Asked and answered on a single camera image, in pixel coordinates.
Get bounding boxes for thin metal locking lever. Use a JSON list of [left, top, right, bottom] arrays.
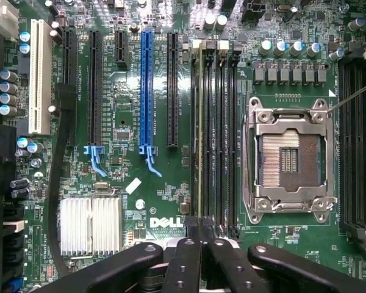
[[328, 78, 366, 112]]

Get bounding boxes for short black expansion slot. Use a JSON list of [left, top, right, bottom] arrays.
[[114, 29, 129, 70]]

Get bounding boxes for black expansion slot blue clip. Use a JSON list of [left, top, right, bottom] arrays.
[[83, 29, 109, 177]]

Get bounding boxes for silver finned heatsink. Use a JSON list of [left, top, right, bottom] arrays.
[[60, 197, 123, 257]]

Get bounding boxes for long black expansion slot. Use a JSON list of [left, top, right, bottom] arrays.
[[62, 27, 79, 147], [166, 32, 184, 148]]

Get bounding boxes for thick black sleeved wire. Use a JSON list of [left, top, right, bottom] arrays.
[[47, 82, 77, 275]]

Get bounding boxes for green motherboard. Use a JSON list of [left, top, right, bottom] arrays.
[[0, 0, 366, 293]]

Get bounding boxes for black power connector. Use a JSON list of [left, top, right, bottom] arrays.
[[0, 121, 18, 192]]

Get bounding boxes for metal CPU socket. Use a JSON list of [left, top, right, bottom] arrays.
[[243, 96, 338, 225]]

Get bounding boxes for white expansion slot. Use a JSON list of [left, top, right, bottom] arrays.
[[29, 18, 53, 136]]

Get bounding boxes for white power connector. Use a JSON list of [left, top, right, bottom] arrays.
[[0, 0, 20, 39]]

